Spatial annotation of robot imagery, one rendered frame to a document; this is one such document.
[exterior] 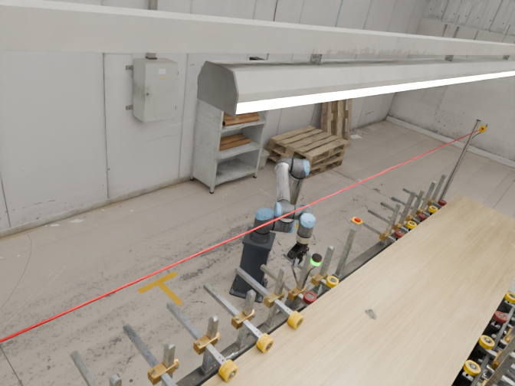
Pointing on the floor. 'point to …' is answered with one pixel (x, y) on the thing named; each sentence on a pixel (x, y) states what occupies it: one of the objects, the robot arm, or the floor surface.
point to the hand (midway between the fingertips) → (293, 266)
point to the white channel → (208, 38)
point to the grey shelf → (247, 152)
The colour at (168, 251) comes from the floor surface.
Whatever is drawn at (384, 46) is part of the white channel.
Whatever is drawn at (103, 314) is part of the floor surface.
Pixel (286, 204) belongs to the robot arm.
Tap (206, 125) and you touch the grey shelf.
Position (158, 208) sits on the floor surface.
